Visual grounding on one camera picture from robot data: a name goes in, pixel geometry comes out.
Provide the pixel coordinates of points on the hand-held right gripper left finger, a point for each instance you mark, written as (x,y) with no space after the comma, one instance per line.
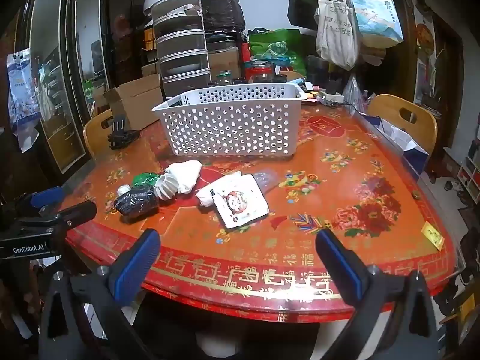
(137,266)

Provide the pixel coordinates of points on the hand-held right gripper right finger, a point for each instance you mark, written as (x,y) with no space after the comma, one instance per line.
(339,266)

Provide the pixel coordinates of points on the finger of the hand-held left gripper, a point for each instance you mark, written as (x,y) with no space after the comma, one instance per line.
(75,213)
(48,197)

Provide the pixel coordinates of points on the black packet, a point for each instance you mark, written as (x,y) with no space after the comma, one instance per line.
(137,200)

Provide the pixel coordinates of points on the green packet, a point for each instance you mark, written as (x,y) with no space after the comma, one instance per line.
(144,179)

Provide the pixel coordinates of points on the white ribbed cone cup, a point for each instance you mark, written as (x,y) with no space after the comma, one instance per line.
(167,187)

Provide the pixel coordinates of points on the white cartoon print pouch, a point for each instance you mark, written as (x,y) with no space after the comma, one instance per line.
(240,200)

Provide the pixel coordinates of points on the white perforated plastic basket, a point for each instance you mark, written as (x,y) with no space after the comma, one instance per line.
(225,99)

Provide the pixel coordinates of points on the wooden chair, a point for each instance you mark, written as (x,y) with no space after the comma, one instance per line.
(95,135)
(382,107)

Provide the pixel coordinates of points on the black folding clamp stand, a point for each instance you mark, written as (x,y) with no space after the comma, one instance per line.
(120,135)

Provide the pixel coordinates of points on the yellow paper note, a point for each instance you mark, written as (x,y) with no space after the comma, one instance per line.
(432,235)

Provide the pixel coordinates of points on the blue printed plastic bag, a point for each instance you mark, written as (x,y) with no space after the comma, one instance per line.
(20,93)

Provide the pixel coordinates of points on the clear purple dotted bag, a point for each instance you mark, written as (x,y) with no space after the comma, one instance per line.
(265,179)

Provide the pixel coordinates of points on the dark mirrored wardrobe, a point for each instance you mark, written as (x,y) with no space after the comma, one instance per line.
(52,82)

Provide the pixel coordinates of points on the open cardboard box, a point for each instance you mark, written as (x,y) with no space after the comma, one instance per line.
(138,101)

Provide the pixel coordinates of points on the blue and white box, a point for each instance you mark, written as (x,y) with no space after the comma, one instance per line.
(416,161)

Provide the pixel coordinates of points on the shelf with boxes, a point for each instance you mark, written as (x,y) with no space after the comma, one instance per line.
(470,180)

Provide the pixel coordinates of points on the white power strip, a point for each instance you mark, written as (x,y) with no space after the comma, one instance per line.
(330,96)

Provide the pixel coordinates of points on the green lid glass jar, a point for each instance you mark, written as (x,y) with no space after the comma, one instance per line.
(224,78)

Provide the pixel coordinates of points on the stacked plastic drawer unit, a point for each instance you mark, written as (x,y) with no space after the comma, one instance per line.
(180,41)

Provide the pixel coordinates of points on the red lid glass jar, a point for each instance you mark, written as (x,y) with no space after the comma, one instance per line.
(261,72)

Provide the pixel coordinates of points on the closed cardboard box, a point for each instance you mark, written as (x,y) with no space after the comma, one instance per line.
(224,62)

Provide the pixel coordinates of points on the white round container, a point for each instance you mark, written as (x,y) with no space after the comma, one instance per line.
(153,3)

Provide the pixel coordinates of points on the beige canvas tote bag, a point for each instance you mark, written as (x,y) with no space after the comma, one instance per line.
(335,33)

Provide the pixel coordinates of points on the green shopping bag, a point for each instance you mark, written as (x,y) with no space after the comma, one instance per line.
(262,41)

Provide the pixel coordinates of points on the blue printed tote bag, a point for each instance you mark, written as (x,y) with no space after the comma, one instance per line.
(375,18)

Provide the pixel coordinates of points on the black plastic bag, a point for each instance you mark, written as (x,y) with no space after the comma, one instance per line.
(223,9)

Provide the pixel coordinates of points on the dark hanging bag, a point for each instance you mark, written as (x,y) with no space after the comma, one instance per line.
(300,3)

